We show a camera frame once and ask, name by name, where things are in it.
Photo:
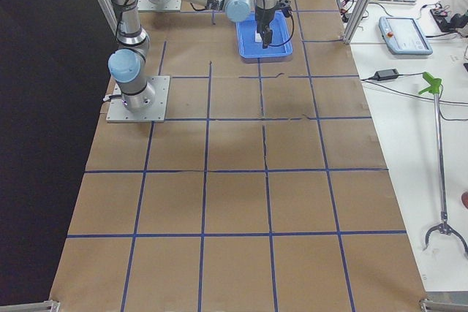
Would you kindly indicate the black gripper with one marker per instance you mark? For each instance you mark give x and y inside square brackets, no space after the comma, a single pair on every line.
[262,17]

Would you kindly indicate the green handled reacher grabber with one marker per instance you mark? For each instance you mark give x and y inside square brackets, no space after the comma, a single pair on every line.
[443,227]

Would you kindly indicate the blue plastic tray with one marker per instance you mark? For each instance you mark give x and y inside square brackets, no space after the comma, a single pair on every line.
[275,46]

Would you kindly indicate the brown paper table cover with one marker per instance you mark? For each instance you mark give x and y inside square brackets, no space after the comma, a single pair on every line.
[290,211]

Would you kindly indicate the white block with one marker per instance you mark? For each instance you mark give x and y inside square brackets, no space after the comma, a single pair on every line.
[257,37]

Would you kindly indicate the black device with red wires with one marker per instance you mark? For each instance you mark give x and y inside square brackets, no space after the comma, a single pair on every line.
[446,24]

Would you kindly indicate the grey teach pendant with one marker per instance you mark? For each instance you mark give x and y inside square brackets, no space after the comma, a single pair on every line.
[403,36]

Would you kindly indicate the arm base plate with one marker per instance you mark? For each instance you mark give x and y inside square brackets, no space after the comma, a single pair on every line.
[159,5]
[149,105]

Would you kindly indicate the aluminium frame post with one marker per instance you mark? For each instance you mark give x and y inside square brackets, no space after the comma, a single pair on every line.
[362,1]

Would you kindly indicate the black power adapter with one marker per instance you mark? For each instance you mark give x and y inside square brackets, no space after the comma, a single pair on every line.
[386,74]

